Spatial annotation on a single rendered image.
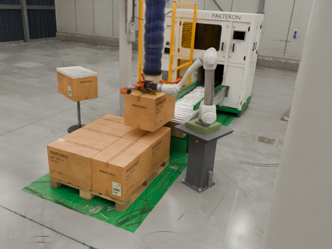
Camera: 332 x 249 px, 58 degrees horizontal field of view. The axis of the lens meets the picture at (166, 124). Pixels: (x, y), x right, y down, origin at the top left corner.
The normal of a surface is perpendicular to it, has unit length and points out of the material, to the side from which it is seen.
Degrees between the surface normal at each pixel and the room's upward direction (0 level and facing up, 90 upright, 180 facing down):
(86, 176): 90
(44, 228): 0
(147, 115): 89
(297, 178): 90
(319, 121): 90
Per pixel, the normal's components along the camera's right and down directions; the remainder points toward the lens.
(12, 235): 0.05, -0.93
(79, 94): 0.65, 0.32
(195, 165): -0.72, 0.22
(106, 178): -0.41, 0.32
